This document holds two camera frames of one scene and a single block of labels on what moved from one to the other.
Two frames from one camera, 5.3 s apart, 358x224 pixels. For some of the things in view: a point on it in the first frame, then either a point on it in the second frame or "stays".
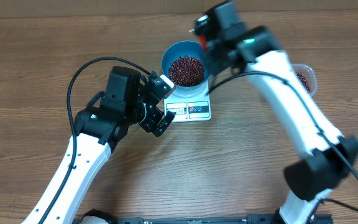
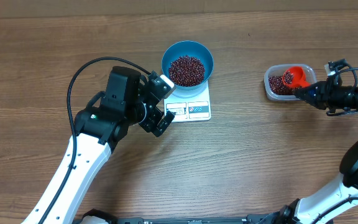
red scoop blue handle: [202, 42] → [299, 79]
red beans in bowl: [186, 70] stays
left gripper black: [149, 123] stays
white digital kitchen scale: [189, 109] stays
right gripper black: [212, 55] → [322, 91]
